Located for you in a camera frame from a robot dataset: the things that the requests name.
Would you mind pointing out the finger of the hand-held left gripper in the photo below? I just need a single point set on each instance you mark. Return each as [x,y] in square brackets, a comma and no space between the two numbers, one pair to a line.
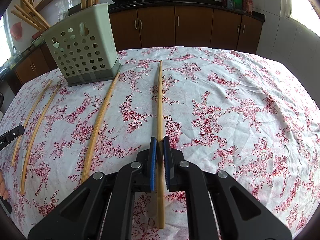
[16,132]

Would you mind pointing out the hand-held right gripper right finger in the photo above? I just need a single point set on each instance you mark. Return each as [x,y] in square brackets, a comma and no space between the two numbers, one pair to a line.
[167,160]

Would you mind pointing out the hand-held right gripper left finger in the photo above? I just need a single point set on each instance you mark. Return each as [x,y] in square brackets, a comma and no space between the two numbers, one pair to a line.
[153,160]

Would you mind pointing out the green perforated utensil holder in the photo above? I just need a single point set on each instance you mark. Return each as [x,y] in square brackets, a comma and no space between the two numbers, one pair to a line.
[100,42]

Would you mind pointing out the person's left hand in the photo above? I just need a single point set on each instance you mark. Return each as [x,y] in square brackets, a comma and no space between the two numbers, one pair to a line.
[3,187]

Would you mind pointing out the floral tablecloth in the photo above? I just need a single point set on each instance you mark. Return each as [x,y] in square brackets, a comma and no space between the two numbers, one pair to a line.
[225,105]

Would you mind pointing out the green basin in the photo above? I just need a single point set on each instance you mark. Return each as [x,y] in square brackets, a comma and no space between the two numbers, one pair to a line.
[37,41]

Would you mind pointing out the small kitchen window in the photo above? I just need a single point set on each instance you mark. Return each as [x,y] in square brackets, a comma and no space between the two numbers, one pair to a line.
[3,37]

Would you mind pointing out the red plastic bag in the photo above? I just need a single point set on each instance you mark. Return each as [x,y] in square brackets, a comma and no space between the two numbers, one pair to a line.
[16,30]

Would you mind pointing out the brown base cabinets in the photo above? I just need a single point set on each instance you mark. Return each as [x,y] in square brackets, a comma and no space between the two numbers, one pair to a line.
[192,27]

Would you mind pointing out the black kitchen countertop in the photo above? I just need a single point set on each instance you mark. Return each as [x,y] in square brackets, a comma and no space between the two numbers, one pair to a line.
[195,3]

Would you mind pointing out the gas stove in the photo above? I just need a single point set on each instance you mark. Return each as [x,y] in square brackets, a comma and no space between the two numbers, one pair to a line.
[150,0]

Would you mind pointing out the green container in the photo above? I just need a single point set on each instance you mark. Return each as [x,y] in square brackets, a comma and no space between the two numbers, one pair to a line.
[236,0]

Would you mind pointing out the red packet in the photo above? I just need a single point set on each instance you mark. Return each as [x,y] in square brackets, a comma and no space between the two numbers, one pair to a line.
[248,3]

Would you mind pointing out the large kitchen window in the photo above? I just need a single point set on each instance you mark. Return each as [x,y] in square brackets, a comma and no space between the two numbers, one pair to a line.
[300,5]

